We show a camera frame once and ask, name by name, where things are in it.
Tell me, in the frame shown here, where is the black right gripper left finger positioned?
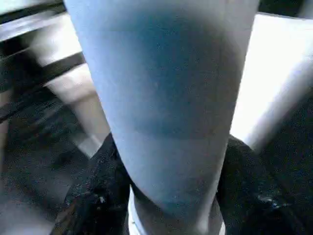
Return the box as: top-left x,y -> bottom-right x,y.
55,133 -> 133,235

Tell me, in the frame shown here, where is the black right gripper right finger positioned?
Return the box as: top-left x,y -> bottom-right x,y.
217,137 -> 313,235

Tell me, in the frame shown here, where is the white plastic table leg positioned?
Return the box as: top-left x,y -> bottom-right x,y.
62,0 -> 260,235

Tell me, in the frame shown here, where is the white plastic table top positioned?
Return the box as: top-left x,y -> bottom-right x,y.
44,12 -> 313,235

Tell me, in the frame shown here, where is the black work mat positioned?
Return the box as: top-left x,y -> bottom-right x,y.
0,0 -> 313,235

